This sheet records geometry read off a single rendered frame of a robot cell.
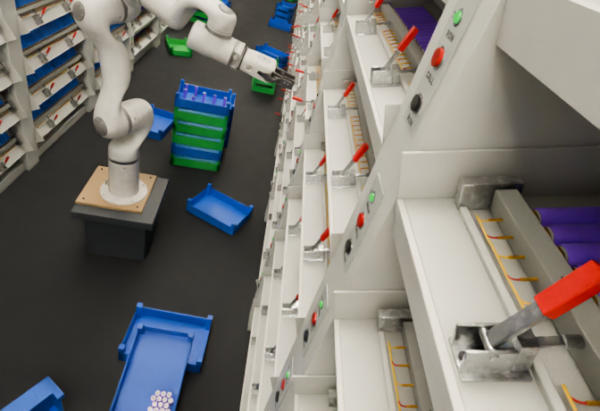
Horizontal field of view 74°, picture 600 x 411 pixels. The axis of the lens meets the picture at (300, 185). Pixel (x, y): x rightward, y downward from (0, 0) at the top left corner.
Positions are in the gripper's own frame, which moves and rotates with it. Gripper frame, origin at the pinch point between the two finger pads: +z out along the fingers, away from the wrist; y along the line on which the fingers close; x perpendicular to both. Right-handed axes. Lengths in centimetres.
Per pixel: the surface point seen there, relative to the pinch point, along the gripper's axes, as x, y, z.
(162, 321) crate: 107, -23, -4
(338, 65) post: -17.1, -20.1, 7.4
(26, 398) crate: 93, -67, -34
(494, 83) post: -41, -90, 3
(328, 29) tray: -11.9, 32.9, 8.9
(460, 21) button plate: -43, -86, 0
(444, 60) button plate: -40, -87, 0
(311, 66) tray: 8, 49, 12
